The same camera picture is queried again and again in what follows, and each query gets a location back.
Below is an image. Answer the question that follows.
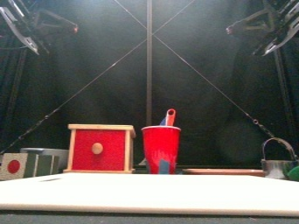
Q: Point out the white plastic cutting board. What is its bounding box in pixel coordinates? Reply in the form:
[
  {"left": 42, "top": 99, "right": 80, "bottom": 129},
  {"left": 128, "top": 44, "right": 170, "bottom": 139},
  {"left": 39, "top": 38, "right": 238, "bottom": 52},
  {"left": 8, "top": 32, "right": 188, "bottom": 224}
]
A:
[{"left": 0, "top": 172, "right": 299, "bottom": 219}]

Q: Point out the pink square tray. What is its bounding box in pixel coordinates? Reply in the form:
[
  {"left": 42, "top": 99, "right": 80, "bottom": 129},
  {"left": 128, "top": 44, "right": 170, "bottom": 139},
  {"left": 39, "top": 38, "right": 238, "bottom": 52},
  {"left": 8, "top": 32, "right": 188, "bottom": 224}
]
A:
[{"left": 182, "top": 168, "right": 267, "bottom": 178}]

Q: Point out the small metal pail with handle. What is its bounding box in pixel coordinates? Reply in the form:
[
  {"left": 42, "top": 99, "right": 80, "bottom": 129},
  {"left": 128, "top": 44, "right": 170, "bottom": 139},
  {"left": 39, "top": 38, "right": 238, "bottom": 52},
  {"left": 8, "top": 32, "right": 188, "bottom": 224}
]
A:
[{"left": 259, "top": 136, "right": 299, "bottom": 180}]

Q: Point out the orange toy carrot green top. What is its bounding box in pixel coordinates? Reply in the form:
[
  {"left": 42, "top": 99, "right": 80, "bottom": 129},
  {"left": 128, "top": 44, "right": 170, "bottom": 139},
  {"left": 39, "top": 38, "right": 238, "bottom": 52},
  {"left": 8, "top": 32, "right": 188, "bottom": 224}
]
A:
[{"left": 287, "top": 164, "right": 299, "bottom": 182}]

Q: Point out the thin diagonal brace cable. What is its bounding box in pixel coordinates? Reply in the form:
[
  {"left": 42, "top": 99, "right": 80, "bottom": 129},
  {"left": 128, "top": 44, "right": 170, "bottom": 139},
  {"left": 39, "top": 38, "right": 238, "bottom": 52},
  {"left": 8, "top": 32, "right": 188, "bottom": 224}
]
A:
[
  {"left": 112, "top": 0, "right": 277, "bottom": 138},
  {"left": 0, "top": 0, "right": 196, "bottom": 155}
]

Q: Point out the red measuring spoon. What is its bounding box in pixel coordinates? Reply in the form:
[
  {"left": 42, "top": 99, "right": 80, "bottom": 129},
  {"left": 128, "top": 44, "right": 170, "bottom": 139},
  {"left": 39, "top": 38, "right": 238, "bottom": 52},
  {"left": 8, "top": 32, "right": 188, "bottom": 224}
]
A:
[{"left": 164, "top": 108, "right": 178, "bottom": 127}]

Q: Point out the grey vertical frame pole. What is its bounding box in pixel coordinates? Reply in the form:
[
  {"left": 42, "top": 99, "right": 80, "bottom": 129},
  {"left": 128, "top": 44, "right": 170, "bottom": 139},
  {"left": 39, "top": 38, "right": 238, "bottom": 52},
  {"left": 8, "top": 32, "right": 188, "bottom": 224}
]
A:
[{"left": 144, "top": 0, "right": 155, "bottom": 127}]

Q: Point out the wooden box with red front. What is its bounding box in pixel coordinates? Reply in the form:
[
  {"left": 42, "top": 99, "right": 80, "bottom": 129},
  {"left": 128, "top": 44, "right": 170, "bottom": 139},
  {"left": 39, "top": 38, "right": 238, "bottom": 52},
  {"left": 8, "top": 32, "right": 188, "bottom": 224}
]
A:
[{"left": 62, "top": 123, "right": 136, "bottom": 175}]

